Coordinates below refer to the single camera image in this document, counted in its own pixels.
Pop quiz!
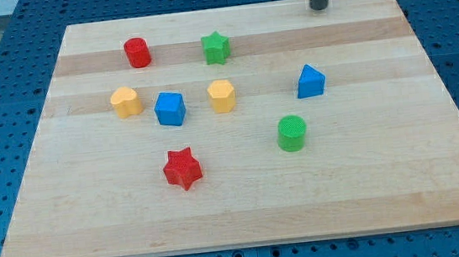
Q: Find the red cylinder block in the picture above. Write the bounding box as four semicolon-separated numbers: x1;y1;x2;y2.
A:
124;37;152;68

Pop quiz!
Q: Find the yellow hexagon block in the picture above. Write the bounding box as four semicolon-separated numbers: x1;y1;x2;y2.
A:
207;79;236;113

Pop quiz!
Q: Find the green star block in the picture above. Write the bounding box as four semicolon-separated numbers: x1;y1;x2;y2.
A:
201;31;230;65

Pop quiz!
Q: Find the blue cube block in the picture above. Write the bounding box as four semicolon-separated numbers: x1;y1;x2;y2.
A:
154;92;187;126

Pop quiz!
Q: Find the light wooden board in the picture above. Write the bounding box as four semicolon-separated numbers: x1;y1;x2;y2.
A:
0;0;459;257

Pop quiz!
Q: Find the red star block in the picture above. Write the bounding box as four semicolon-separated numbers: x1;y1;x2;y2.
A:
163;147;203;191

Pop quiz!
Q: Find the yellow heart block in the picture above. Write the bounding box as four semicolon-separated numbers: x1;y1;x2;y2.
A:
110;87;144;118

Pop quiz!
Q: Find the green cylinder block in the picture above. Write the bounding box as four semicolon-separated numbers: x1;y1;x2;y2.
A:
277;115;307;152

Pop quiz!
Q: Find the blue triangle block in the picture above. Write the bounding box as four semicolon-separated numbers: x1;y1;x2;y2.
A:
297;65;326;99

